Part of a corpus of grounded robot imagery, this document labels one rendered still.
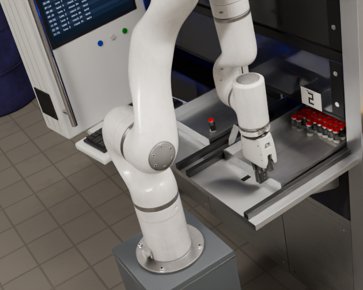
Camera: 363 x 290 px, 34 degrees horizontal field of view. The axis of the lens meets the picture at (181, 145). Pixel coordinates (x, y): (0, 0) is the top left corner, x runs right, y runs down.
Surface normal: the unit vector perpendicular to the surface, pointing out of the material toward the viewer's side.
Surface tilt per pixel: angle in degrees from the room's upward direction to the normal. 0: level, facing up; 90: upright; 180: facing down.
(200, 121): 0
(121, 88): 90
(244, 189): 0
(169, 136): 70
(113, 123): 36
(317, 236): 90
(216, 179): 0
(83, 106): 90
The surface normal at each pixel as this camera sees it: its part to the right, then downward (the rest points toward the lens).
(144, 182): -0.21, -0.43
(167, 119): 0.69, -0.11
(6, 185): -0.19, -0.82
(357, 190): -0.81, 0.44
